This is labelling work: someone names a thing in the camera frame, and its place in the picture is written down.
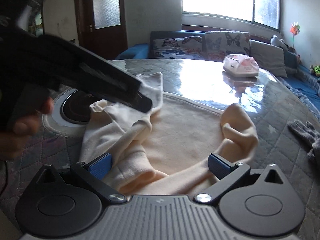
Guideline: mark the colourful pinwheel flower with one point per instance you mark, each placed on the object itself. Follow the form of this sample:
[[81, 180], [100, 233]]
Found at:
[[294, 30]]

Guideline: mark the right butterfly print cushion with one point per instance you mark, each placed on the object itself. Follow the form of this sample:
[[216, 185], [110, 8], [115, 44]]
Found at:
[[222, 43]]

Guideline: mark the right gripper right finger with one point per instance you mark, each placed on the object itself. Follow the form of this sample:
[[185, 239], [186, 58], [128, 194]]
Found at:
[[230, 177]]

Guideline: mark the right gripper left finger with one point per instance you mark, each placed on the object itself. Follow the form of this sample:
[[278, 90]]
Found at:
[[90, 175]]

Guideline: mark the black round induction cooktop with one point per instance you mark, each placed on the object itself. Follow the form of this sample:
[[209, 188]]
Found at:
[[75, 109]]

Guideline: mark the person's left hand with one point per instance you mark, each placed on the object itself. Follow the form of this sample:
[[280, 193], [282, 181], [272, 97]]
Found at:
[[12, 144]]

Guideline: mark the left butterfly print cushion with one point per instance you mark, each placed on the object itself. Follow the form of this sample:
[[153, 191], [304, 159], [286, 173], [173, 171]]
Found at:
[[189, 47]]

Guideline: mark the butterfly print cushion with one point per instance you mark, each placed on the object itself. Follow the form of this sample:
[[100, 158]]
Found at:
[[222, 43], [189, 47]]

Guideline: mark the blue sofa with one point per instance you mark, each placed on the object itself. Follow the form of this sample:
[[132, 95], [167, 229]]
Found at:
[[298, 77]]

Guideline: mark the window with frame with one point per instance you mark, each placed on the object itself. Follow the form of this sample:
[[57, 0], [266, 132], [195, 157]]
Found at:
[[230, 0]]

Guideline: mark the pink white tissue box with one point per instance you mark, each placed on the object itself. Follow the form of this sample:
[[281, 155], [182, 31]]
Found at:
[[240, 65]]

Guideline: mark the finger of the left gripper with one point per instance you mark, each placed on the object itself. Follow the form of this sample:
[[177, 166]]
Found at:
[[143, 102]]

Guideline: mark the white plush toy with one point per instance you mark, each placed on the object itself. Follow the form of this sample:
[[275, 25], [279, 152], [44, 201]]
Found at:
[[276, 41]]

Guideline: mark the grey knit glove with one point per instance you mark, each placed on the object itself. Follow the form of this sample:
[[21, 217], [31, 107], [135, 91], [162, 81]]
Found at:
[[309, 135]]

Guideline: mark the beige plain cushion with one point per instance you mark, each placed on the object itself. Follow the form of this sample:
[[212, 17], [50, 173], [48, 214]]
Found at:
[[268, 57]]

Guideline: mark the dark wooden glass door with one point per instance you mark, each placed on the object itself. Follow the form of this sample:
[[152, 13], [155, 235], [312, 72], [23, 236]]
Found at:
[[101, 26]]

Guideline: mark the cream knit sweater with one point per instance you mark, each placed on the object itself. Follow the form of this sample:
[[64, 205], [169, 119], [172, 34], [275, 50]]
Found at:
[[165, 151]]

